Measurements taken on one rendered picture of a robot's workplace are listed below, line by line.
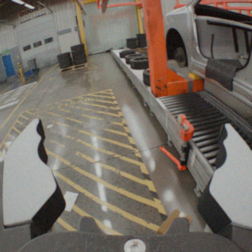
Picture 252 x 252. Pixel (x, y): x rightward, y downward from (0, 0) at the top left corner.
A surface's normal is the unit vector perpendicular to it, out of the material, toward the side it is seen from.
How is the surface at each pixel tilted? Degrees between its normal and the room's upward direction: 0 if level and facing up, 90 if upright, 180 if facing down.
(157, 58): 90
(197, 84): 90
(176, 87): 90
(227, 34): 87
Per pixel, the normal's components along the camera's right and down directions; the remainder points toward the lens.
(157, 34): 0.16, 0.51
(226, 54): 0.03, -0.21
